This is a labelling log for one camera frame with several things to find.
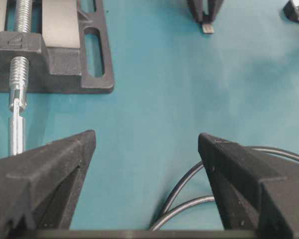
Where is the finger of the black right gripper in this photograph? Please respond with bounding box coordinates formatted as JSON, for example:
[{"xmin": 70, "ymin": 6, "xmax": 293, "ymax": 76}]
[
  {"xmin": 187, "ymin": 0, "xmax": 205, "ymax": 23},
  {"xmin": 207, "ymin": 0, "xmax": 223, "ymax": 22}
]

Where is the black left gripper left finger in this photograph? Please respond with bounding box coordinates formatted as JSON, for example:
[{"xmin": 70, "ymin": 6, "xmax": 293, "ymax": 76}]
[{"xmin": 0, "ymin": 130, "xmax": 96, "ymax": 232}]

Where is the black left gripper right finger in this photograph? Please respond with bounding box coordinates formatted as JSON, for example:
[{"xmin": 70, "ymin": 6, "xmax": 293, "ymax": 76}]
[{"xmin": 198, "ymin": 133, "xmax": 299, "ymax": 233}]

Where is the black USB cable plug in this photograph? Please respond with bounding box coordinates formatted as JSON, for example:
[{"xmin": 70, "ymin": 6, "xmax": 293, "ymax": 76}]
[{"xmin": 201, "ymin": 23, "xmax": 214, "ymax": 34}]

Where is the black bench vise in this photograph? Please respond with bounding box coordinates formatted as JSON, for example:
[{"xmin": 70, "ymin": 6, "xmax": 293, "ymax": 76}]
[{"xmin": 0, "ymin": 0, "xmax": 115, "ymax": 94}]

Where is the black looped cable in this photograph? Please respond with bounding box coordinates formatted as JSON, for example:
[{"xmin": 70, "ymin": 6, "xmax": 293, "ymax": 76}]
[{"xmin": 148, "ymin": 146, "xmax": 299, "ymax": 231}]

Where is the silver vise screw handle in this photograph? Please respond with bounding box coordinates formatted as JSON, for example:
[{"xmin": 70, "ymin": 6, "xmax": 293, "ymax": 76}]
[{"xmin": 9, "ymin": 0, "xmax": 32, "ymax": 155}]

